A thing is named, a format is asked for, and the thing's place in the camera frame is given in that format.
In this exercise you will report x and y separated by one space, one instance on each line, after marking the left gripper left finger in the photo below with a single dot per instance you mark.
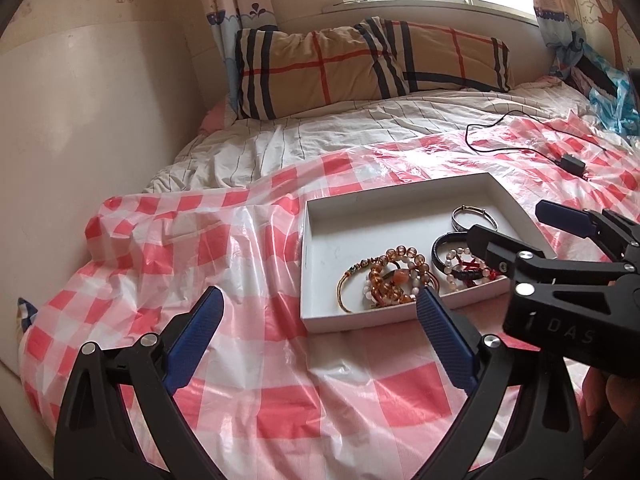
94 438

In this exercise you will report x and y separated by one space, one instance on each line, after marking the right plaid pillow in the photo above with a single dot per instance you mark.
433 57

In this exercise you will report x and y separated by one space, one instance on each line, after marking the right patterned curtain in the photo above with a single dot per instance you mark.
561 29

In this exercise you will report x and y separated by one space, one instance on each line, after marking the left patterned curtain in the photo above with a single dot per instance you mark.
226 18

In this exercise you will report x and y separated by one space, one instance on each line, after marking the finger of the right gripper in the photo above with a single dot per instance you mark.
508 256
615 235

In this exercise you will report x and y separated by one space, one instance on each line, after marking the left plaid pillow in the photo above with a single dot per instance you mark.
283 74

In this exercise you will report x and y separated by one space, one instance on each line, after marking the person right hand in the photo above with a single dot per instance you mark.
600 390

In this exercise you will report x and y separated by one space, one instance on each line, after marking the engraved silver bangle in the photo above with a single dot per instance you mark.
463 217

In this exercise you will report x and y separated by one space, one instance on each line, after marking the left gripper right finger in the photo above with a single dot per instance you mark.
543 439

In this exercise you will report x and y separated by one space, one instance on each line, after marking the patterned curtain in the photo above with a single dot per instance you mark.
561 29
226 18

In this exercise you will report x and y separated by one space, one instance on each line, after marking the blue white plastic bag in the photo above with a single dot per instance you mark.
610 94

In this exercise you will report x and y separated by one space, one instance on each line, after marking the plaid pillow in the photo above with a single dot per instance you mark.
433 57
283 74

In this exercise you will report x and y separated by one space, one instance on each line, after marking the red white checkered plastic sheet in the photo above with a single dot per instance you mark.
269 400

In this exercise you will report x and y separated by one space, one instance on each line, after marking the white shallow cardboard box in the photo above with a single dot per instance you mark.
365 253

